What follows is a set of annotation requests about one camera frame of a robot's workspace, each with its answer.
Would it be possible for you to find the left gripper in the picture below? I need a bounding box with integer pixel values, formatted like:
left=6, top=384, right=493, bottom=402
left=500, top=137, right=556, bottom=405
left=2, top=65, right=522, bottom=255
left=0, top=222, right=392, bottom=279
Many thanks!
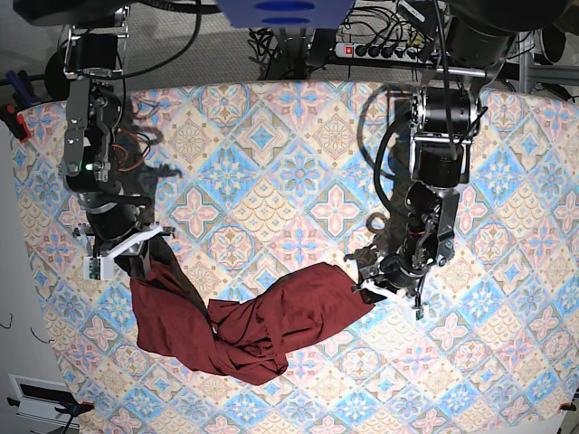
left=344, top=246, right=428, bottom=320

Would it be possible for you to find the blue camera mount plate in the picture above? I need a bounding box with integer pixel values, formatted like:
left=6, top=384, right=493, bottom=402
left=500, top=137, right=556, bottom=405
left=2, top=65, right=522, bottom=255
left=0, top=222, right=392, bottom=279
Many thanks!
left=216, top=0, right=355, bottom=29

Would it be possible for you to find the orange black clamp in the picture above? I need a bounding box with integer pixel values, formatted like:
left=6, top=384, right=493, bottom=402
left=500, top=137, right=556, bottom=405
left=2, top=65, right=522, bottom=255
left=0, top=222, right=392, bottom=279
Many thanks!
left=0, top=104, right=31, bottom=143
left=6, top=396, right=95, bottom=416

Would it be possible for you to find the orange clamp lower right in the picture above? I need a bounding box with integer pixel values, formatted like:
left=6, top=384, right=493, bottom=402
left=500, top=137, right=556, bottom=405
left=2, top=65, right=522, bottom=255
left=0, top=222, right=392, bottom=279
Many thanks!
left=559, top=402, right=577, bottom=411

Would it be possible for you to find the orange black clamp upper left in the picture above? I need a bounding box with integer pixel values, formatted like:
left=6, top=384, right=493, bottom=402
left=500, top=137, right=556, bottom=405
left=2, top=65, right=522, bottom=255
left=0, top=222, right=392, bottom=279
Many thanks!
left=0, top=104, right=31, bottom=143

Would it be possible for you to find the white floor box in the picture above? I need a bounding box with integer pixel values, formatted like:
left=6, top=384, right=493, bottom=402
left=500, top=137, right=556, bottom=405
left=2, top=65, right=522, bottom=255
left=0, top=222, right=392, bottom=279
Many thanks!
left=8, top=373, right=74, bottom=427

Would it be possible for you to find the black round stool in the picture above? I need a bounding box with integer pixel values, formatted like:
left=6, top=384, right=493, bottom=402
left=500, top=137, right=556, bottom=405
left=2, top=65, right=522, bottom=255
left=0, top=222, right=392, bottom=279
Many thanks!
left=43, top=48, right=71, bottom=100

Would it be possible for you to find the orange black clamp lower left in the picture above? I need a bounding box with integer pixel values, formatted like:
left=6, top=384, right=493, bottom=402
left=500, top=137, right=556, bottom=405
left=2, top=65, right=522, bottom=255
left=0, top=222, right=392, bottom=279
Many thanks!
left=6, top=396, right=95, bottom=416

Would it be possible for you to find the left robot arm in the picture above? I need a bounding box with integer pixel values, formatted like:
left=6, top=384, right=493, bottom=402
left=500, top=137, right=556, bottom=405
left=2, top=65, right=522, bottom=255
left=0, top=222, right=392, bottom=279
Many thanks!
left=352, top=1, right=574, bottom=320

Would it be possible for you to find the patterned tablecloth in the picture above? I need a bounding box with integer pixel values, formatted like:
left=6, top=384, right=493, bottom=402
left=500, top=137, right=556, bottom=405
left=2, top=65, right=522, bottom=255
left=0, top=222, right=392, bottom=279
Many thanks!
left=10, top=82, right=578, bottom=433

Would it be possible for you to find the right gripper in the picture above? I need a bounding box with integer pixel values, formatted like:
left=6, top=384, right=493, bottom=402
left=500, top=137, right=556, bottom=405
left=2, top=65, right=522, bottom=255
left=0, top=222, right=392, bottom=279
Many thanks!
left=73, top=203, right=175, bottom=281

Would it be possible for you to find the dark red t-shirt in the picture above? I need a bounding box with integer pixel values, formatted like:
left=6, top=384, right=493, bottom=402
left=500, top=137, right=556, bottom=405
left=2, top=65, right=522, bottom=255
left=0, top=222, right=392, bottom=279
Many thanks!
left=129, top=237, right=373, bottom=385

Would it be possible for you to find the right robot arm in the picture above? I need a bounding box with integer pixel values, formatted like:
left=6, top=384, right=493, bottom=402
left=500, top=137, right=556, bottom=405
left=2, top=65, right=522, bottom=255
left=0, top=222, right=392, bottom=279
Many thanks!
left=13, top=1, right=172, bottom=281

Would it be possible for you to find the white power strip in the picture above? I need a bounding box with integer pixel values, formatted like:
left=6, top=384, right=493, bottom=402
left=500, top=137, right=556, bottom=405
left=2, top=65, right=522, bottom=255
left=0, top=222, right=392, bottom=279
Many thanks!
left=334, top=42, right=422, bottom=63

